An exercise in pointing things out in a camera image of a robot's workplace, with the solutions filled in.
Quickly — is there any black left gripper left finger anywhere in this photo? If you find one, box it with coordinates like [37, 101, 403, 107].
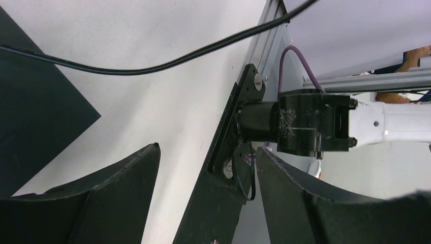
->
[1, 143, 161, 243]

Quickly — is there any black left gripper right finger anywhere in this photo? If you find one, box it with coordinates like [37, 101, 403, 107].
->
[256, 147, 430, 243]

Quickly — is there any black network switch box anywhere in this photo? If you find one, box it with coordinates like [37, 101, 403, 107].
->
[0, 7, 102, 199]

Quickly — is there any black power plug cable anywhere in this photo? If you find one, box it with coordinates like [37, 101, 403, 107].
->
[0, 0, 321, 76]

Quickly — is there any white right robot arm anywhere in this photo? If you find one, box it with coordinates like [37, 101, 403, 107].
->
[235, 89, 430, 157]

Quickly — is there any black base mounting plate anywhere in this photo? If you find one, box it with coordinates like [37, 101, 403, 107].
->
[173, 64, 265, 243]

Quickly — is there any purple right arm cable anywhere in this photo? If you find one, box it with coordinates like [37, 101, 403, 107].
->
[278, 45, 326, 94]

